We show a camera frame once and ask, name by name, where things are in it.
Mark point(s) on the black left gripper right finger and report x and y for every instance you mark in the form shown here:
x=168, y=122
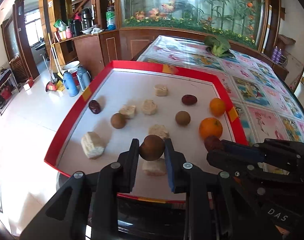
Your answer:
x=215, y=207

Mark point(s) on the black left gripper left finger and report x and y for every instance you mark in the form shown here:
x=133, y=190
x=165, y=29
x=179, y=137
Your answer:
x=87, y=196

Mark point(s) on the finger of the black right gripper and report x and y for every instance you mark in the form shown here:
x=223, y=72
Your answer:
x=228, y=162
x=242, y=151

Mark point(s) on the dark red date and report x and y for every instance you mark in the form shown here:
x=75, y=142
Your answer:
x=213, y=143

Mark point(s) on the brown round longan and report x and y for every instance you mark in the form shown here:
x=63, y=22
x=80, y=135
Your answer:
x=152, y=148

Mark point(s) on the small orange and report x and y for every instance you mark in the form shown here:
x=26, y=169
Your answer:
x=217, y=107

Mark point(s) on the beige ginger lump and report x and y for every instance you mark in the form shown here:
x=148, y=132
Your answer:
x=159, y=130

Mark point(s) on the brown longan fruit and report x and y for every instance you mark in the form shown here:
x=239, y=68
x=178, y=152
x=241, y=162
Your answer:
x=182, y=118

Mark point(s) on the red jujube date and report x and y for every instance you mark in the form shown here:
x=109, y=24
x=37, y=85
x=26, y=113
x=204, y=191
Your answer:
x=189, y=99

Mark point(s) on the beige ginger block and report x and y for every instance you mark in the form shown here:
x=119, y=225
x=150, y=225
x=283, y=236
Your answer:
x=92, y=145

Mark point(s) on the beige ginger chunk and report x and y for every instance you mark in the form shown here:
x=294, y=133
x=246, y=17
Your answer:
x=149, y=107

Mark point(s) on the beige ginger piece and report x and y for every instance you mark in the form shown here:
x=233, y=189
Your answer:
x=128, y=111

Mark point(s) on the pale ginger piece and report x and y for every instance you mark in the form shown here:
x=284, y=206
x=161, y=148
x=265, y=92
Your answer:
x=161, y=90

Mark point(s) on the dark red jujube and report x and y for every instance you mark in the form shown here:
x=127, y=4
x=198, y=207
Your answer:
x=94, y=107

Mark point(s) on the colourful fruit print tablecloth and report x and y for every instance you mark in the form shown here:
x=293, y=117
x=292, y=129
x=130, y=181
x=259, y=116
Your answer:
x=264, y=104

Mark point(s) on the red rimmed white tray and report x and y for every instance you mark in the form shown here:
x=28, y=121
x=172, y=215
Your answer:
x=130, y=83

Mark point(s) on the purple bottles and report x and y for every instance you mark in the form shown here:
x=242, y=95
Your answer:
x=276, y=54

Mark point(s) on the green leafy vegetable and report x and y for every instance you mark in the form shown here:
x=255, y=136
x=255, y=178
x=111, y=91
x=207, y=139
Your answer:
x=218, y=46

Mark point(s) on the grey blue thermos flask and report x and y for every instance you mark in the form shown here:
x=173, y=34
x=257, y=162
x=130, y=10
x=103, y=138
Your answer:
x=84, y=77

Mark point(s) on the decorative floral glass screen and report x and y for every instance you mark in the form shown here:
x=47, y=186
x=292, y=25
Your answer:
x=237, y=20

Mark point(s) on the wooden cabinet counter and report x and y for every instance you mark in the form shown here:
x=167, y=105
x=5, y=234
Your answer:
x=96, y=51

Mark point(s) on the green soda bottle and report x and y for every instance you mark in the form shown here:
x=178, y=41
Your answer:
x=110, y=18

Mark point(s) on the black thermos kettle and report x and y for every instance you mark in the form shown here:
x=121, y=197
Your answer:
x=87, y=18

